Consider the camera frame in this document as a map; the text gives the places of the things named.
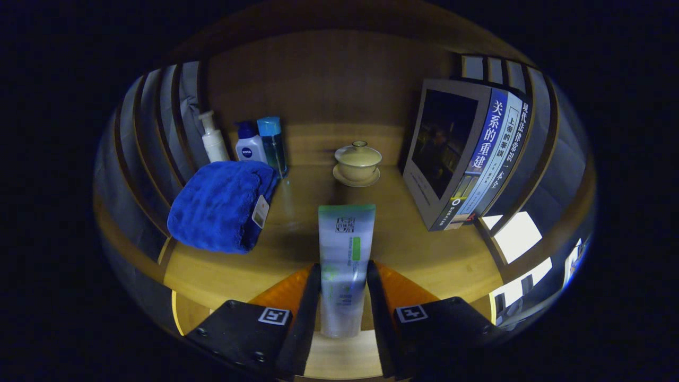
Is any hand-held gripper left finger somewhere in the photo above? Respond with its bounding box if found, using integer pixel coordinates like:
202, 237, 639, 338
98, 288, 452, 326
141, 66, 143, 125
186, 264, 322, 380

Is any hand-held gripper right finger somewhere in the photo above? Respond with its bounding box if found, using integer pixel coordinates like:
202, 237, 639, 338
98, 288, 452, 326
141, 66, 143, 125
366, 260, 502, 380

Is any white and green tube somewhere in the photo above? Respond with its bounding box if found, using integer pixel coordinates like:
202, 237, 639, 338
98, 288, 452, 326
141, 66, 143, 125
318, 204, 376, 338

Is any wooden countertop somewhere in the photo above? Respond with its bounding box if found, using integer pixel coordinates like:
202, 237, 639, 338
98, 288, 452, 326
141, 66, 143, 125
162, 162, 504, 332

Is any wooden cabinet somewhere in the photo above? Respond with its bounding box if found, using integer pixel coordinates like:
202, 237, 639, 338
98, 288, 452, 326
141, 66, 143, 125
93, 11, 597, 340

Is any blue folded towel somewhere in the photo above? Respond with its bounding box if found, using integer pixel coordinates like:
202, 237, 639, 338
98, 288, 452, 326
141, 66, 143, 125
167, 161, 279, 254

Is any beige lidded teacup with saucer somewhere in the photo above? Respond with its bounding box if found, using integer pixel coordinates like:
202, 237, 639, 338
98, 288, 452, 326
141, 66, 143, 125
333, 141, 382, 188

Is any white lotion bottle blue cap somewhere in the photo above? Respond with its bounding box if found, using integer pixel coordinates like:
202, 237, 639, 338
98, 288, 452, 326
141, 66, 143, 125
235, 121, 268, 164

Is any blue translucent bottle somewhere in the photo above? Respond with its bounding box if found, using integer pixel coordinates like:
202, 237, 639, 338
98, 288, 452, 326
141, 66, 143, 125
257, 116, 289, 179

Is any book with blue spine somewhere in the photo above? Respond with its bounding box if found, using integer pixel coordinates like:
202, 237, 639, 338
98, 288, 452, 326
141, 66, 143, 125
402, 80, 509, 232

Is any white pump bottle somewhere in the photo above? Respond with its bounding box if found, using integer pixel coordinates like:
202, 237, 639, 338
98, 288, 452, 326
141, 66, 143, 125
198, 110, 230, 163

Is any book with pale spine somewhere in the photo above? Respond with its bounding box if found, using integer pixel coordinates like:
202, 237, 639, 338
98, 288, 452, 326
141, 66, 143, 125
456, 91, 523, 223

